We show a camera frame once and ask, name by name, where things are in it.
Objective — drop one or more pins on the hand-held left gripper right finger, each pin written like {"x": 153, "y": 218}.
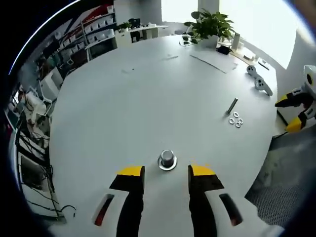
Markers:
{"x": 200, "y": 197}

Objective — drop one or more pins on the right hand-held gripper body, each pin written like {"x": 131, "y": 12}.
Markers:
{"x": 310, "y": 79}

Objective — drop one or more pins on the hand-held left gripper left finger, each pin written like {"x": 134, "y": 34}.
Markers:
{"x": 129, "y": 195}

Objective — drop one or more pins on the large metal washer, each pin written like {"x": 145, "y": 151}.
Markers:
{"x": 173, "y": 166}

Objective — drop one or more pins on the small white washer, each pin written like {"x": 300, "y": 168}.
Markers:
{"x": 235, "y": 125}
{"x": 233, "y": 114}
{"x": 243, "y": 121}
{"x": 229, "y": 121}

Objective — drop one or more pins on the thin threaded stud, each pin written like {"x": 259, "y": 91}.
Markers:
{"x": 232, "y": 106}

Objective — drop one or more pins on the wooden tray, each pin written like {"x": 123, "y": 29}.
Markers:
{"x": 243, "y": 56}

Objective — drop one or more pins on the white tall container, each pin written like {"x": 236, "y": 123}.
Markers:
{"x": 237, "y": 40}

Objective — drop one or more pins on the small black object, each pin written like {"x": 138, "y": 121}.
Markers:
{"x": 223, "y": 49}

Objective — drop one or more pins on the potted green plant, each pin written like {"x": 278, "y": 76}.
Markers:
{"x": 209, "y": 24}

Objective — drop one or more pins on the white office chair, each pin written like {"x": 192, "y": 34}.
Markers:
{"x": 48, "y": 82}

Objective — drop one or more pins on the white background desk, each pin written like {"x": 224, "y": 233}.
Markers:
{"x": 145, "y": 30}

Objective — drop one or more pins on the shelf with white bins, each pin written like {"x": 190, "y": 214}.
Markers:
{"x": 93, "y": 24}

